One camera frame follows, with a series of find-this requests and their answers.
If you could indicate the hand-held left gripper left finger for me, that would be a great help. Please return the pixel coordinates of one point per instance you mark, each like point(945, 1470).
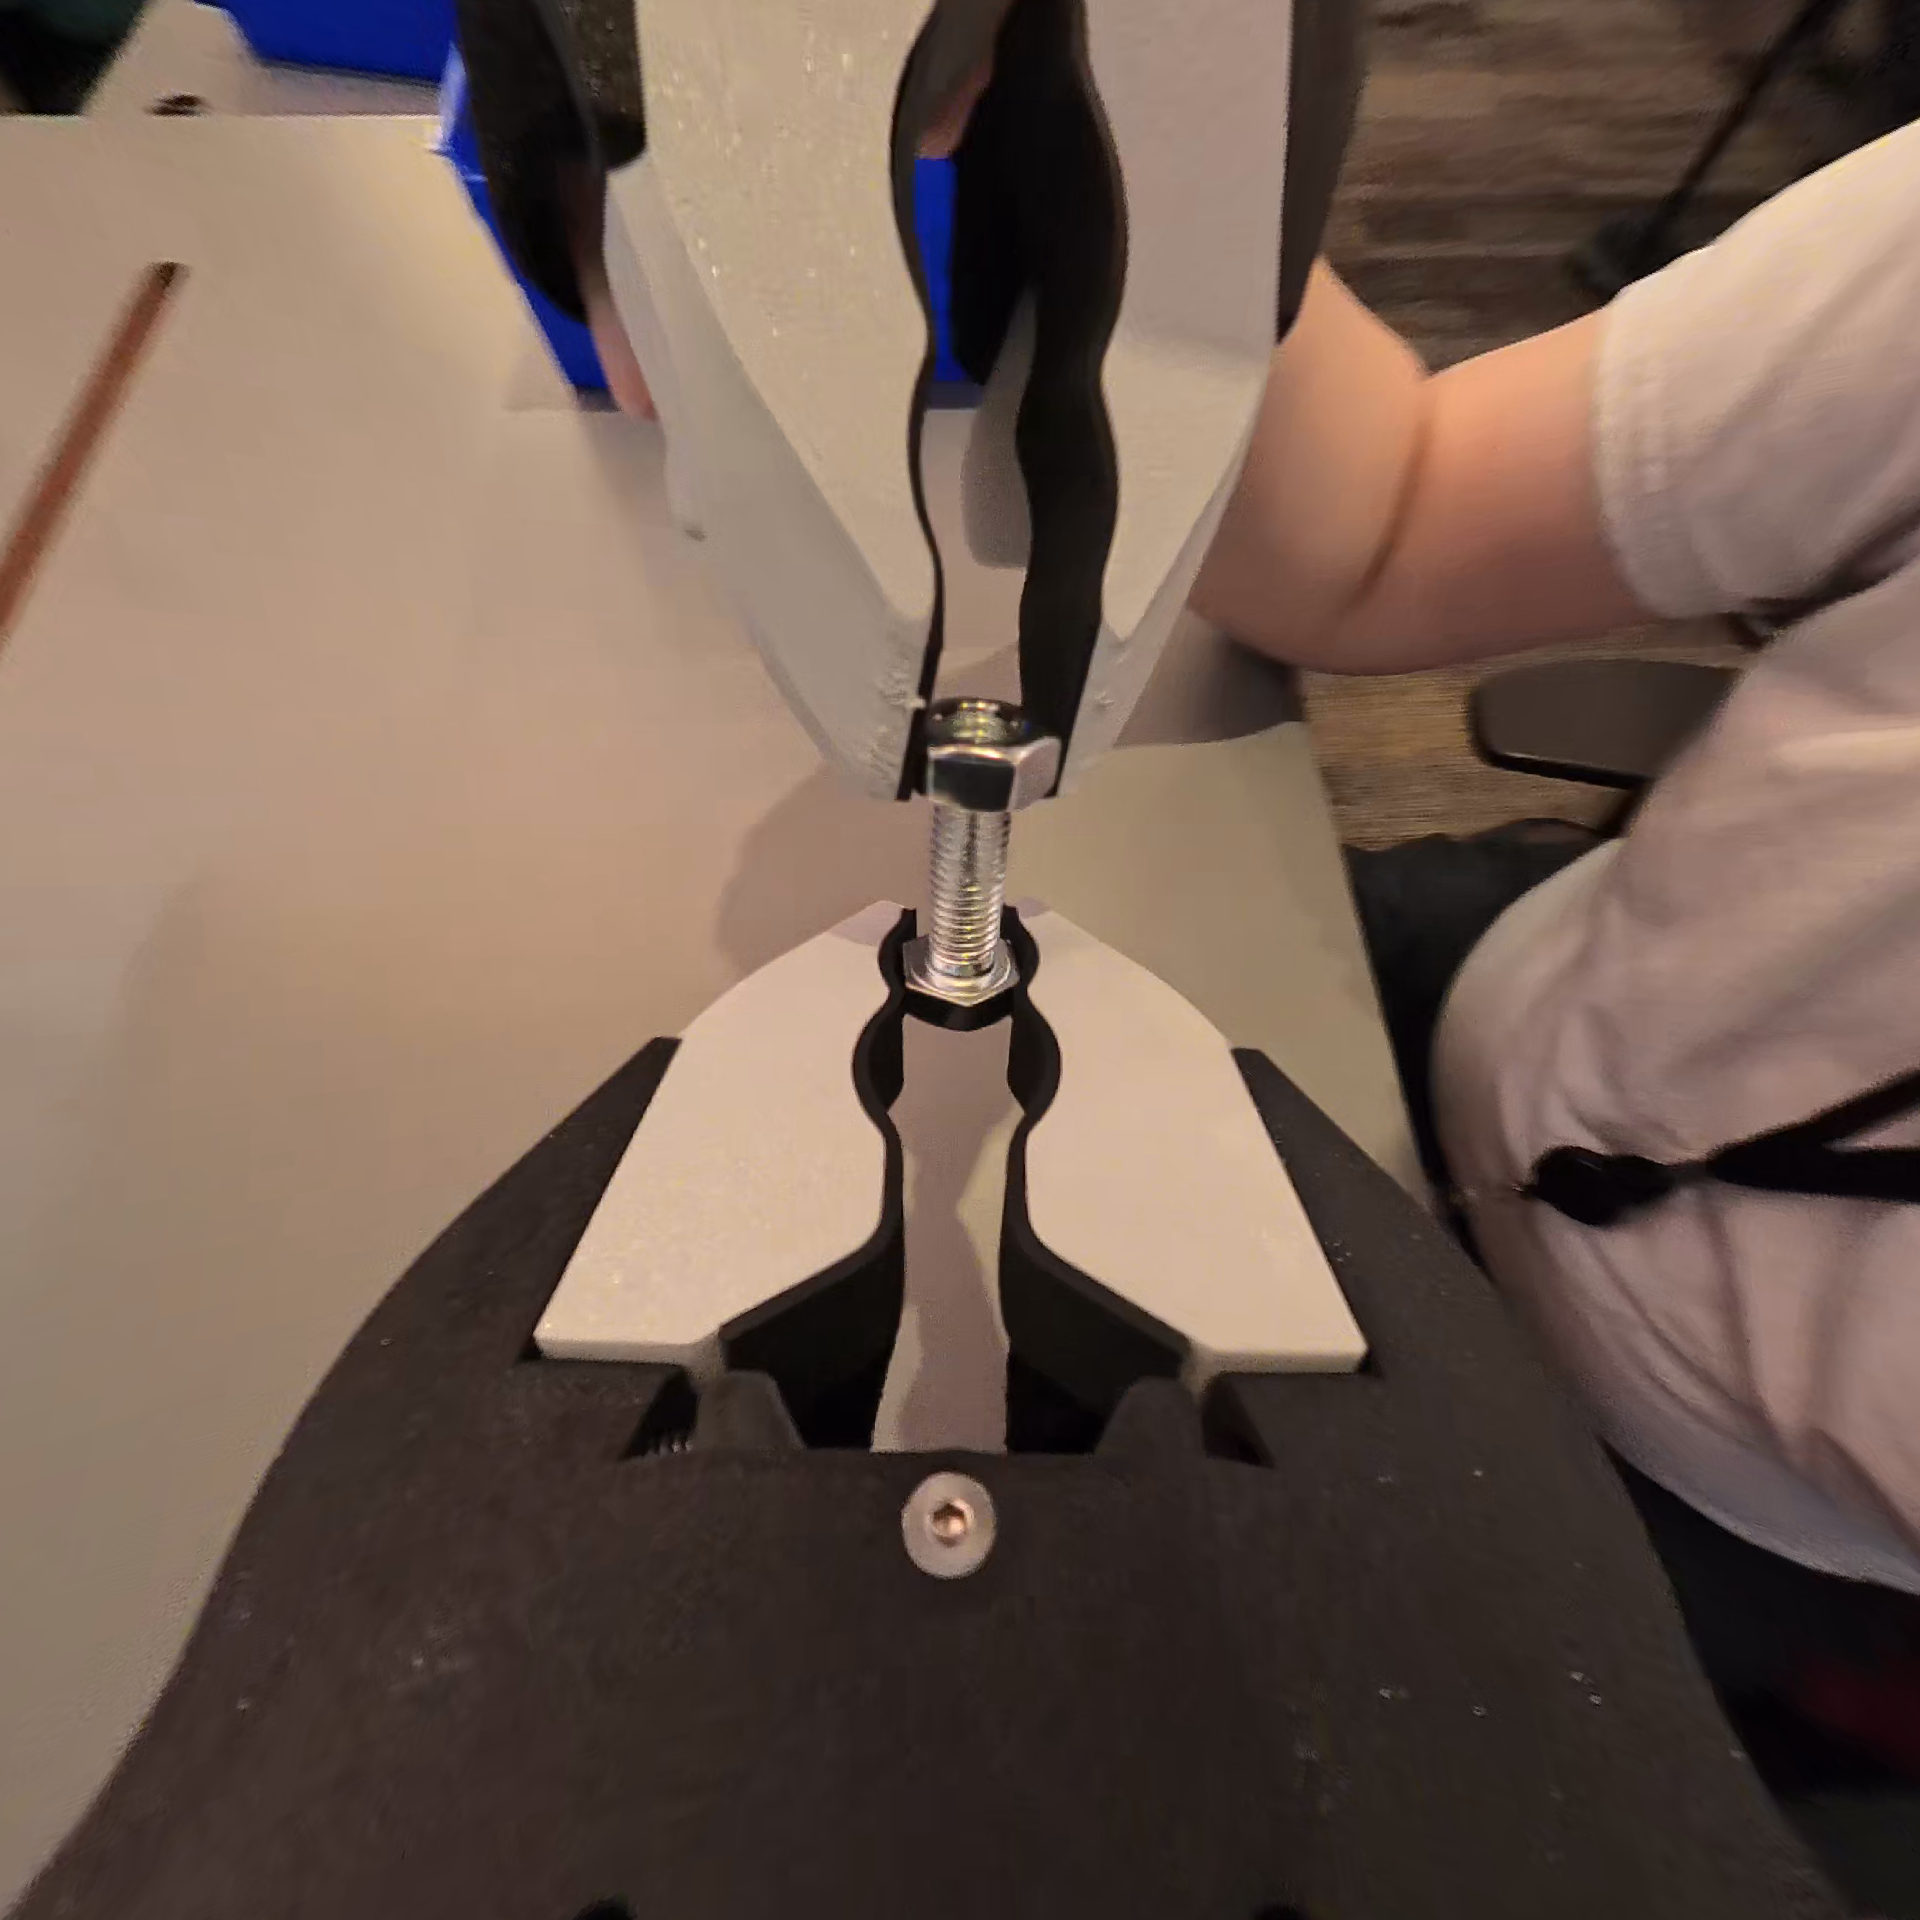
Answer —
point(720, 1201)

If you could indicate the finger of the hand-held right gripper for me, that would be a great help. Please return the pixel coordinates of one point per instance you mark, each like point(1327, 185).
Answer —
point(1200, 301)
point(780, 331)

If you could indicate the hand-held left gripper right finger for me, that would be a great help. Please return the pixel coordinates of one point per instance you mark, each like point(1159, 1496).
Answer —
point(1187, 1201)

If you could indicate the silver hex bolt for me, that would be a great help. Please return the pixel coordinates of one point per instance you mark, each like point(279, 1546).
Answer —
point(964, 886)

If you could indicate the silver hex nut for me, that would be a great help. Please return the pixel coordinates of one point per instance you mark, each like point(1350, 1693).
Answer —
point(977, 750)

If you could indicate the person's right hand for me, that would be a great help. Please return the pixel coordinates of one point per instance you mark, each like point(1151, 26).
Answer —
point(624, 360)

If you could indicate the black desk chair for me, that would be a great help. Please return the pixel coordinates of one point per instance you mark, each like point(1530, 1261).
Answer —
point(1606, 721)

